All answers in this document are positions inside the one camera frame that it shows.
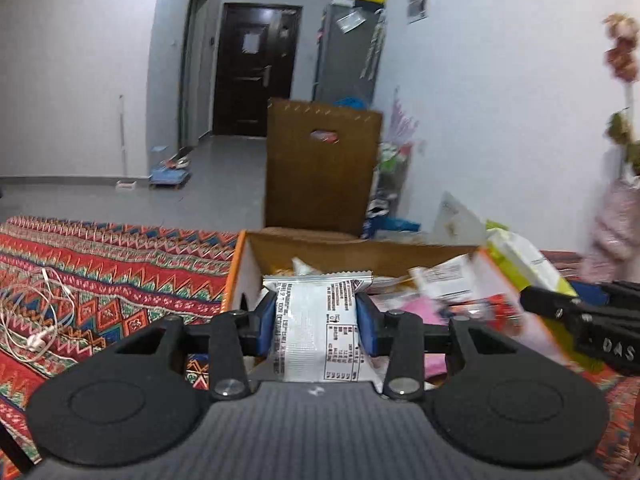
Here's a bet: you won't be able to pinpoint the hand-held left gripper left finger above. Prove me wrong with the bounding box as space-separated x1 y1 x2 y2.
112 290 277 401

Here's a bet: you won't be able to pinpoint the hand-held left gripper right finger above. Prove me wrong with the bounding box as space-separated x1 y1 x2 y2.
355 291 521 402

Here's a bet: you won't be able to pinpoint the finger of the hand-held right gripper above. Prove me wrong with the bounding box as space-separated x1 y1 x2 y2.
570 280 640 311
520 286 640 331

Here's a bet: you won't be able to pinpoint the green white snack packet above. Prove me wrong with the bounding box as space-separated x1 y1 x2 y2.
485 220 578 297

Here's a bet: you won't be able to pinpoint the white printed snack packet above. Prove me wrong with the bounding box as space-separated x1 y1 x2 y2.
261 270 388 385

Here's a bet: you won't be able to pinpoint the red cardboard box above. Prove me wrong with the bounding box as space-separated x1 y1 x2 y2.
220 97 576 391

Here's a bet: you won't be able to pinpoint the pink ceramic vase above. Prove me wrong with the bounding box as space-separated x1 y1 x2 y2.
582 175 640 283

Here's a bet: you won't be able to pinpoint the red patterned tablecloth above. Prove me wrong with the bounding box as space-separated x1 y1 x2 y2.
0 216 640 476

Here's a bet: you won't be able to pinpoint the blue floor items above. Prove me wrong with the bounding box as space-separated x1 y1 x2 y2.
149 157 192 188

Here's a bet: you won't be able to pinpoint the dark entrance door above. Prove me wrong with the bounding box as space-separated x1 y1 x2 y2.
211 2 304 138

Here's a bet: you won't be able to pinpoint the grey refrigerator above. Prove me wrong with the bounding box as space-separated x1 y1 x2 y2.
312 1 386 108

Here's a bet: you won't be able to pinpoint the grey side door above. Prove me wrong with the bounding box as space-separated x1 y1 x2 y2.
178 0 211 148

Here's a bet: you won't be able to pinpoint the hanging folded umbrella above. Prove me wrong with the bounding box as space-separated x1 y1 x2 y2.
361 10 387 81

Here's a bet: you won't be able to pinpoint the clear bag on refrigerator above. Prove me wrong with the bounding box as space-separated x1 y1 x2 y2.
336 9 366 33

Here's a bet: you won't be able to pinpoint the white earphone cable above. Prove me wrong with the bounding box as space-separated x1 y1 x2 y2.
0 266 76 363

